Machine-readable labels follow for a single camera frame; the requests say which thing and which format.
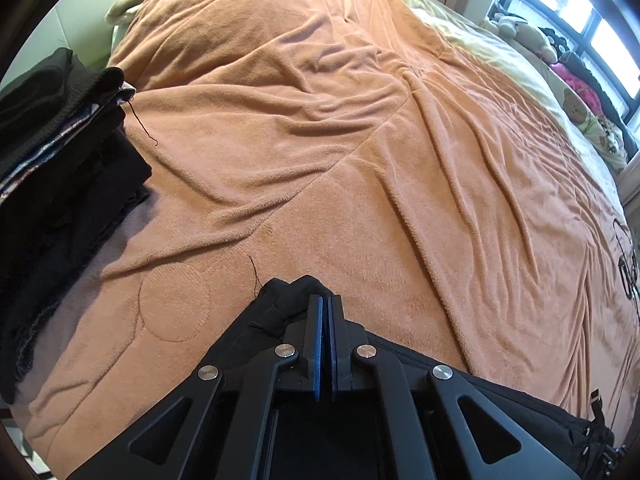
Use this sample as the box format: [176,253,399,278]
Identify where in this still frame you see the beige quilt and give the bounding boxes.
[387,0,626,173]

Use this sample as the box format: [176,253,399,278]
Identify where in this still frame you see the pink plush toy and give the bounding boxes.
[550,52,608,111]

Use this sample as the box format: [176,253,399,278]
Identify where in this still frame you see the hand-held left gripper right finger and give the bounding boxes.
[328,295,582,480]

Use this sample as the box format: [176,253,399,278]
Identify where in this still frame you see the black pants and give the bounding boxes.
[200,276,618,480]

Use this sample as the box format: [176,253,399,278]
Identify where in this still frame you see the white plush toy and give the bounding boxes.
[482,12,558,61]

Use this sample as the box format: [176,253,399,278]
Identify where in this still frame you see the orange fleece blanket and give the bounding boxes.
[10,0,640,480]

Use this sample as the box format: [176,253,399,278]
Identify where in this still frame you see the black framed window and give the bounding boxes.
[492,0,640,126]

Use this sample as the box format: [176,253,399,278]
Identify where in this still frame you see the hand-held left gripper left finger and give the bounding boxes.
[65,294,329,480]

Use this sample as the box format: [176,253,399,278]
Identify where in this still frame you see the stack of folded dark clothes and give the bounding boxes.
[0,47,153,403]

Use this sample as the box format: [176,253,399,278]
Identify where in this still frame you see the cartoon printed pillow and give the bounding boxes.
[562,87,628,171]

